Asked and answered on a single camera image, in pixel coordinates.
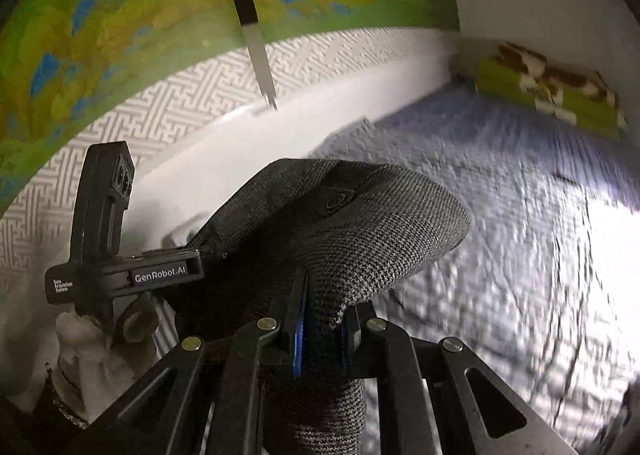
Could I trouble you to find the green yellow wall poster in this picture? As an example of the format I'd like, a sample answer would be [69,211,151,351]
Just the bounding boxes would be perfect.
[0,0,459,216]

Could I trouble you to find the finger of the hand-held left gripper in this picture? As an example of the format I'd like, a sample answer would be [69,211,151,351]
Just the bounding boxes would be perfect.
[141,246,231,262]

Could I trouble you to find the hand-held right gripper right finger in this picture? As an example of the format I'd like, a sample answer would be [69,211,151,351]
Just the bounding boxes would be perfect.
[342,301,577,455]

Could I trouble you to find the black and white hanging strap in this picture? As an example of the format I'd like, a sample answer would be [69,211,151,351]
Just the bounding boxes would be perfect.
[216,0,279,112]

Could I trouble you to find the striped bed sheet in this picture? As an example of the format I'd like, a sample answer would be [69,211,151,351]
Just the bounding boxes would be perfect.
[305,80,640,455]

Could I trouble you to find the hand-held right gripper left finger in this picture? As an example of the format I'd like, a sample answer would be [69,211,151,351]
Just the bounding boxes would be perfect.
[95,274,310,455]

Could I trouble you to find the person's left hand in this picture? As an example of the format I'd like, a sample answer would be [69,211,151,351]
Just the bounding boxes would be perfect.
[54,309,152,427]

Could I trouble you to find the dark grey knit pants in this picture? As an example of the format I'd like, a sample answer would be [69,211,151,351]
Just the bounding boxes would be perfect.
[172,157,472,455]

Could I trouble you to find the person's left forearm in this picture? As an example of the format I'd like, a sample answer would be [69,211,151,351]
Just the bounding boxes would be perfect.
[0,365,101,455]

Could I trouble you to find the green pillow with brown print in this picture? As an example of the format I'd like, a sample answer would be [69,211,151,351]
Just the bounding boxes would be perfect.
[472,41,629,142]

